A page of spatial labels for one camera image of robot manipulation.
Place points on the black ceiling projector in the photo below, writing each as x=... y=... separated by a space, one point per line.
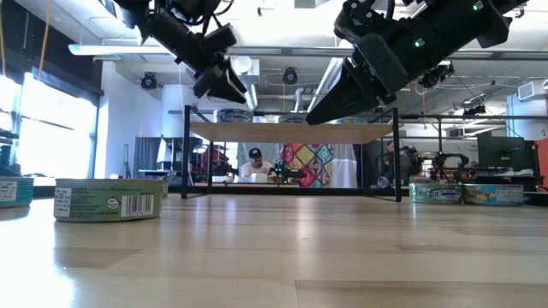
x=474 y=110

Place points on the green tuna can silver lid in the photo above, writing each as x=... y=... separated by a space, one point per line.
x=292 y=120

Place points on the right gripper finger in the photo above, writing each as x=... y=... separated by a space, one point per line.
x=351 y=110
x=342 y=92

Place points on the wooden shelf black metal legs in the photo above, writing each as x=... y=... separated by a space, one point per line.
x=278 y=132

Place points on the orange partition panel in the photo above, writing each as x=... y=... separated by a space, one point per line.
x=543 y=162

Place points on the white cloth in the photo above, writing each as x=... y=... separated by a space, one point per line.
x=346 y=167

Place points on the black round ceiling device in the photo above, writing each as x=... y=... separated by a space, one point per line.
x=290 y=76
x=149 y=81

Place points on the black monitor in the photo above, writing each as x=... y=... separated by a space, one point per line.
x=505 y=152

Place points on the black background robot arm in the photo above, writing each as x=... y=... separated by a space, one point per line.
x=284 y=172
x=445 y=164

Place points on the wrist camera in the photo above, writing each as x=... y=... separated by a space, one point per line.
x=220 y=39
x=357 y=19

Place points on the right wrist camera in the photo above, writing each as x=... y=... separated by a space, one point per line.
x=357 y=19

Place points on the colourful patterned cloth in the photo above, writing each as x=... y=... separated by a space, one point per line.
x=314 y=160

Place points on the green tuna can gold lid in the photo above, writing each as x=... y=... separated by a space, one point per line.
x=434 y=193
x=94 y=201

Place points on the grey curtain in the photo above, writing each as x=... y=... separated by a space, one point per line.
x=147 y=156

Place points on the black metal table frame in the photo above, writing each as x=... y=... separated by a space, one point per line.
x=299 y=191

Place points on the black background metal frame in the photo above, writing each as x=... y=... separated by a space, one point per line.
x=439 y=145

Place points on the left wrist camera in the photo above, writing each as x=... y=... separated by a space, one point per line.
x=220 y=39

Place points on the white wall air unit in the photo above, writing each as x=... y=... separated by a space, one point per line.
x=531 y=90

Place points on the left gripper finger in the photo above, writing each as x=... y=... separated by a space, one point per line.
x=231 y=81
x=207 y=87

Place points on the person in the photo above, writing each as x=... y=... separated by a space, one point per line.
x=256 y=167
x=387 y=147

